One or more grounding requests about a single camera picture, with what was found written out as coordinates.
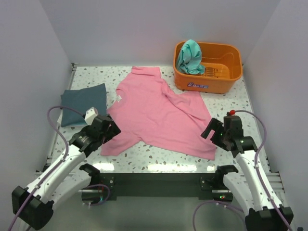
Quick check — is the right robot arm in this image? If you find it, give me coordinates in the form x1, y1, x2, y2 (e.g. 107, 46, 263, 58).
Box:
201, 111, 294, 231

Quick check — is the teal t-shirt in basket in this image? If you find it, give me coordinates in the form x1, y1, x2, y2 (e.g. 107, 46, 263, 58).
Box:
176, 39, 205, 75

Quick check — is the pink t-shirt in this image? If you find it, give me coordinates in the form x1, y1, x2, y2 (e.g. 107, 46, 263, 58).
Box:
101, 66, 216, 160

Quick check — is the aluminium table frame rail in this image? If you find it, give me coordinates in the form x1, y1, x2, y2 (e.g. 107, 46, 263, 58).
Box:
35, 63, 77, 175

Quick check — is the orange plastic basket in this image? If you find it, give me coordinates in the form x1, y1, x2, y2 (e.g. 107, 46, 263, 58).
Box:
173, 41, 243, 94

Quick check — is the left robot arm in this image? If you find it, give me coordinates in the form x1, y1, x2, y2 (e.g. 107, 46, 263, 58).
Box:
12, 110, 121, 231

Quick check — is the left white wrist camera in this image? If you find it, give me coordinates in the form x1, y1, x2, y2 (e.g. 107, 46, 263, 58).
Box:
84, 107, 99, 125

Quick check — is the folded dark blue t-shirt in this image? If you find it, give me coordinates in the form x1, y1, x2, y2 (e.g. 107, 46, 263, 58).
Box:
61, 83, 107, 127

